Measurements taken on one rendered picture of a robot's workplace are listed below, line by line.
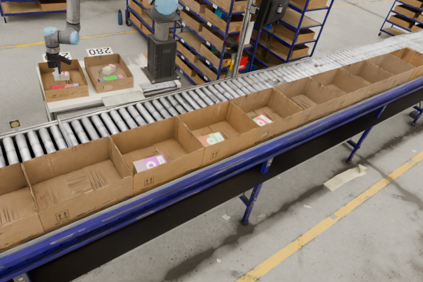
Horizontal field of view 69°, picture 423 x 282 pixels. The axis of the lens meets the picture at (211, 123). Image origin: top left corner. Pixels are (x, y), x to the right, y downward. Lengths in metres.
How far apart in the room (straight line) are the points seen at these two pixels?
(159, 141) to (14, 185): 0.73
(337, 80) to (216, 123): 1.26
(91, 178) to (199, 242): 1.12
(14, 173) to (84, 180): 0.29
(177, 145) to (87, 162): 0.49
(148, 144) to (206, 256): 1.02
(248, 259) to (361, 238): 1.02
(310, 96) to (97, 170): 1.65
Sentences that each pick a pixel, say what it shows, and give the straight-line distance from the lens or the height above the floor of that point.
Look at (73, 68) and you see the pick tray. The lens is 2.73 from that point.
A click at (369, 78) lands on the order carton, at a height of 0.91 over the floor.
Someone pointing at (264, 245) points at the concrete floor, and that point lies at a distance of 2.59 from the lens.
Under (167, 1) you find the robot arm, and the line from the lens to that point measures 2.15.
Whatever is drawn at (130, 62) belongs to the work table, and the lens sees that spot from 2.85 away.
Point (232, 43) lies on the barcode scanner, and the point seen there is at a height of 1.08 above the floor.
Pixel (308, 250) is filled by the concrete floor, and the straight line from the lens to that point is 2.70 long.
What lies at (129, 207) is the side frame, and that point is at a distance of 1.52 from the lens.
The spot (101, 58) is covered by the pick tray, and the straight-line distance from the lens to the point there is 2.75.
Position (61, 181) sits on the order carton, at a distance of 1.68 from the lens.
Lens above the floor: 2.16
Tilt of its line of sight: 39 degrees down
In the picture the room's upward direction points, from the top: 11 degrees clockwise
